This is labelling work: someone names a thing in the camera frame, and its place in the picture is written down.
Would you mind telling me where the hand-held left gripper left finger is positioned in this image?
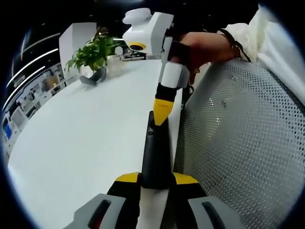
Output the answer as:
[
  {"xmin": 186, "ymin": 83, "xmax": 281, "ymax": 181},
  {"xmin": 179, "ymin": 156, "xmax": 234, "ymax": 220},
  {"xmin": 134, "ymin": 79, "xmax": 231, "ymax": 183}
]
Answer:
[{"xmin": 63, "ymin": 171, "xmax": 141, "ymax": 229}]

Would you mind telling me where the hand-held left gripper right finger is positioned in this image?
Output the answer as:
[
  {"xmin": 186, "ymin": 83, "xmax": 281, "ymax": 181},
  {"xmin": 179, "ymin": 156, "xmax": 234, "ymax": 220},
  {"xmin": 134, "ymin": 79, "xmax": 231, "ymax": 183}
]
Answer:
[{"xmin": 173, "ymin": 171, "xmax": 248, "ymax": 229}]

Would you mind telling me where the black remote control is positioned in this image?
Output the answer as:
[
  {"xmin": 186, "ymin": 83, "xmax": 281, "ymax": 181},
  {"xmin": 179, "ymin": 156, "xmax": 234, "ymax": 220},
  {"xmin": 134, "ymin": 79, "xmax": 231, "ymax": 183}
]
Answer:
[{"xmin": 141, "ymin": 111, "xmax": 173, "ymax": 190}]

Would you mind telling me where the person's right hand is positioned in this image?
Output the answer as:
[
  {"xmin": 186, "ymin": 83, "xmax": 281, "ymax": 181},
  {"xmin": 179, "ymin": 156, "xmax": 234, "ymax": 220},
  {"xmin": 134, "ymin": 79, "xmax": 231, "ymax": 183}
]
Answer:
[{"xmin": 177, "ymin": 32, "xmax": 236, "ymax": 74}]

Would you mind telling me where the clear glass vase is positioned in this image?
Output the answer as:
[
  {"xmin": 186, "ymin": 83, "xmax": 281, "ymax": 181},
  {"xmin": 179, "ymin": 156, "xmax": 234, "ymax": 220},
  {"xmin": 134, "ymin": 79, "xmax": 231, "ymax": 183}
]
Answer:
[{"xmin": 106, "ymin": 54, "xmax": 125, "ymax": 75}]

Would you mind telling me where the green potted plant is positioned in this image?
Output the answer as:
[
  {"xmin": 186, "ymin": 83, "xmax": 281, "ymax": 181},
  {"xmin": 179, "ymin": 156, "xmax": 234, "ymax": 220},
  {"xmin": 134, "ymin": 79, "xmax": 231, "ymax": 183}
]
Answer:
[{"xmin": 65, "ymin": 27, "xmax": 124, "ymax": 85}]

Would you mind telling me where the black wristband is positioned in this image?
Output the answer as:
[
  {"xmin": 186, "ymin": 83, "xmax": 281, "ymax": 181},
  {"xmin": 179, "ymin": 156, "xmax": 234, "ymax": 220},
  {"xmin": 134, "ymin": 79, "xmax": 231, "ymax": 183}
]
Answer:
[{"xmin": 216, "ymin": 28, "xmax": 252, "ymax": 63}]

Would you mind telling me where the grey mesh chair back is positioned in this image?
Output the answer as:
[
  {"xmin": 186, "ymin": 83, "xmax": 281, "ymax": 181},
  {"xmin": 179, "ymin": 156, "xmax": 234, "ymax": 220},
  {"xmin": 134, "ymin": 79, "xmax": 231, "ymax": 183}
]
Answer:
[{"xmin": 177, "ymin": 58, "xmax": 305, "ymax": 229}]

